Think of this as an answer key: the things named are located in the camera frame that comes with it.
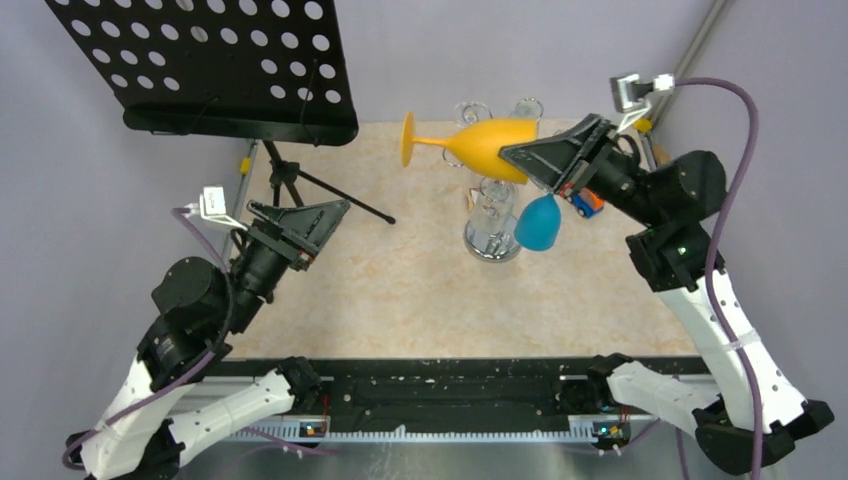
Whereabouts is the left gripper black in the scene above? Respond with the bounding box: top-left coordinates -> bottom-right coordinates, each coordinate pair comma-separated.
223,197 -> 354,332

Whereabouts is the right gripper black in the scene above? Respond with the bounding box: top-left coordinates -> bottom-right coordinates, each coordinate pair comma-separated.
497,113 -> 664,228

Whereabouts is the orange wine glass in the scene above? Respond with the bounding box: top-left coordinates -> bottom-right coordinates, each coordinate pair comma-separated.
400,112 -> 537,184

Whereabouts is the clear wine glass front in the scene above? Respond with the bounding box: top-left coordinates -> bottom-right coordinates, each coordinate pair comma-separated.
465,177 -> 516,254

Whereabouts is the clear wine glass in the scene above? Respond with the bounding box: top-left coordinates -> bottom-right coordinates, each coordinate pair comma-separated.
465,177 -> 516,254
453,101 -> 492,128
509,97 -> 544,121

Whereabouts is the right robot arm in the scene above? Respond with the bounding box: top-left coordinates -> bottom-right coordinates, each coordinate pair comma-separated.
494,115 -> 834,477

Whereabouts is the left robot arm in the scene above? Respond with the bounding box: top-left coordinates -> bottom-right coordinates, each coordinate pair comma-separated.
61,200 -> 350,479

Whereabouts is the clear wine glass back middle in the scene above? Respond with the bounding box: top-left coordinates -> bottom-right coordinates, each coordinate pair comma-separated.
509,97 -> 544,121

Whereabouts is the blue wine glass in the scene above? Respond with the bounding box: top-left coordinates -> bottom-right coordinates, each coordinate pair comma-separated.
514,194 -> 562,252

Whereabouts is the clear wine glass back left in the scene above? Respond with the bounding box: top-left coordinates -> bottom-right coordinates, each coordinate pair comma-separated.
453,101 -> 492,128

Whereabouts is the blue and orange toy car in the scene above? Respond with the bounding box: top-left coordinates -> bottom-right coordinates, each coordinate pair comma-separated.
564,188 -> 605,218

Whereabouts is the yellow corner clip right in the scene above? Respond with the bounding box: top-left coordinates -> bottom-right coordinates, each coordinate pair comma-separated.
632,118 -> 653,134

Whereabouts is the small wooden block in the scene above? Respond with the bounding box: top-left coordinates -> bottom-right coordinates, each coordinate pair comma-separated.
652,145 -> 671,167

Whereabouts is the black perforated music stand desk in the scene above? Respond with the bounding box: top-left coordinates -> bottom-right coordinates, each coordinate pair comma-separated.
49,1 -> 359,146

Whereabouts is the aluminium corner profile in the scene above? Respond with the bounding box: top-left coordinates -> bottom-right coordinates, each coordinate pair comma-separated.
673,0 -> 734,81

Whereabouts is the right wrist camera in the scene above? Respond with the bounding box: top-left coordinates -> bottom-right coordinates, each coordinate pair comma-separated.
609,73 -> 676,133

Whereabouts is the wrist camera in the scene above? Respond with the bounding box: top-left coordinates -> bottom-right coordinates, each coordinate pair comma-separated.
186,185 -> 248,231
609,73 -> 676,133

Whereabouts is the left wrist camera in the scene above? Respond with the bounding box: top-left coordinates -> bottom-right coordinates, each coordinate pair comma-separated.
186,185 -> 248,231

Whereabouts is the chrome wire wine glass rack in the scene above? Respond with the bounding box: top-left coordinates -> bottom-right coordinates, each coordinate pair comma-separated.
442,97 -> 544,263

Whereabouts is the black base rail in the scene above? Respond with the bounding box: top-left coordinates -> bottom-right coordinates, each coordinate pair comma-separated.
258,356 -> 705,439

